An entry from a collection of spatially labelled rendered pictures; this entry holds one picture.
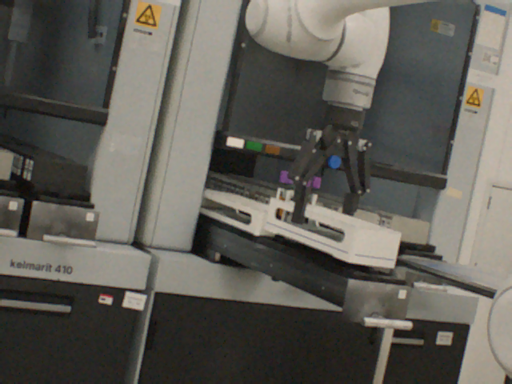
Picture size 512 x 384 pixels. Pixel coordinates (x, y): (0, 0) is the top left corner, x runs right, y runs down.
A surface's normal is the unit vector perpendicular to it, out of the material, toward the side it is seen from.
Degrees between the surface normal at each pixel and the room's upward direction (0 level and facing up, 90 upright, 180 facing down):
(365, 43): 92
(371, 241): 90
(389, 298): 90
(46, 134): 90
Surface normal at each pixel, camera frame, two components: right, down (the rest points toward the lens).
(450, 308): 0.49, 0.15
